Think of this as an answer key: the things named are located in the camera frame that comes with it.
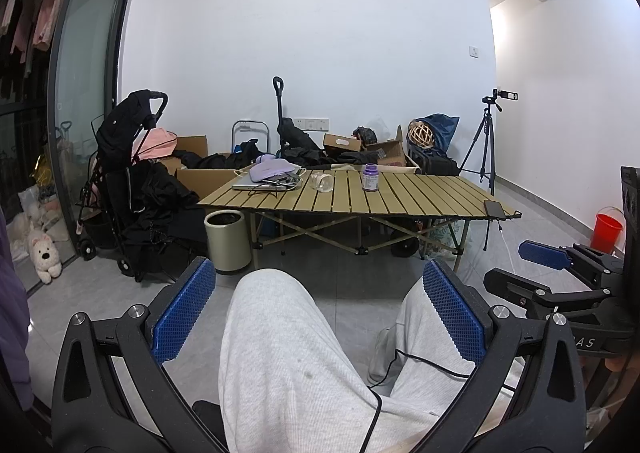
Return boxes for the patterned bag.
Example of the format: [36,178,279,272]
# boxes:
[424,222,464,260]

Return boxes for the silver laptop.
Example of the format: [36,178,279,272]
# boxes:
[231,176,297,192]

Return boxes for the cardboard box with flaps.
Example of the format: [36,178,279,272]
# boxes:
[362,125,417,168]

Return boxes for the person's right leg grey pants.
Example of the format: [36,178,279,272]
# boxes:
[389,277,526,416]

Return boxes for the black seat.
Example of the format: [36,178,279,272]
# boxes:
[192,400,227,440]

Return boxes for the flat cardboard box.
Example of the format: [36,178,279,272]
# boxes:
[322,132,364,154]

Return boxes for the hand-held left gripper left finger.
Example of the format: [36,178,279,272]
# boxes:
[50,255,227,453]

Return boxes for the pink cloth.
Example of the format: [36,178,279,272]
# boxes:
[131,127,179,162]

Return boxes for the row of hanging clothes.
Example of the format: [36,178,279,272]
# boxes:
[0,0,69,100]

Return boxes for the purple pouch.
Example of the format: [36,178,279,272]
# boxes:
[248,156,297,182]

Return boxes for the person's leg grey pants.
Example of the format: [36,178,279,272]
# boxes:
[389,277,526,416]
[219,269,453,453]

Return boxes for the black jacket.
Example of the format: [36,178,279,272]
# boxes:
[122,159,202,239]

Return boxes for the slatted folding table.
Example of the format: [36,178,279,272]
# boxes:
[197,168,523,275]

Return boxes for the black bag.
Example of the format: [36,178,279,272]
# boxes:
[407,147,459,178]

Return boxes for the white plush dog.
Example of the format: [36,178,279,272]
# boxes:
[27,227,64,285]

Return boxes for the white charging cable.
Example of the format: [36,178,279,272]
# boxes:
[497,219,523,259]

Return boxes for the red bucket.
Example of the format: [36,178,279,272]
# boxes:
[593,206,625,254]

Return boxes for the woven rattan ball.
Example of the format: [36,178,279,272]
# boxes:
[407,119,435,150]

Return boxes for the black stroller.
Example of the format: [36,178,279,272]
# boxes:
[74,89,201,283]

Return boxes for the black wagon handle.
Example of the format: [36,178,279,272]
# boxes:
[272,76,287,154]

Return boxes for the purple cloth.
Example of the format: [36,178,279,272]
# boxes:
[0,212,35,411]

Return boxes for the grey metal frame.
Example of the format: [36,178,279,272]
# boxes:
[231,119,273,154]

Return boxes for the blue bag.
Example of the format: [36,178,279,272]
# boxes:
[407,113,460,154]

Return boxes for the glass sliding door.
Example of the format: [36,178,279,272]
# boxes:
[47,0,139,280]

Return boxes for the cream trash bin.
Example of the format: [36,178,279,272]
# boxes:
[203,209,253,276]

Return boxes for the purple bottle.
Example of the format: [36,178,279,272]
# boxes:
[361,163,381,192]

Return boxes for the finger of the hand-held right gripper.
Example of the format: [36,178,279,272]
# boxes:
[483,268,624,320]
[518,240,625,289]

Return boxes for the person's left leg grey pants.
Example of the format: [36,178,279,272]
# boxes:
[219,269,453,453]

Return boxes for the pile of black clothes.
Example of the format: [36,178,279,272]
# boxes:
[179,118,367,172]

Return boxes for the person's right hand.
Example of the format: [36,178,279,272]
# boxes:
[602,356,640,377]

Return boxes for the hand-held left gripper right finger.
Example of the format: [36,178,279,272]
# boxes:
[421,259,587,453]

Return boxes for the open cardboard box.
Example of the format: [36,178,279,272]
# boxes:
[172,134,209,160]

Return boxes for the black cable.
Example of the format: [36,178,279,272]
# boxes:
[357,350,517,453]

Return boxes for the black tripod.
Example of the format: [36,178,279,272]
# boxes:
[457,95,502,196]

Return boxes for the large cardboard box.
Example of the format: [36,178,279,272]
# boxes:
[175,168,242,200]

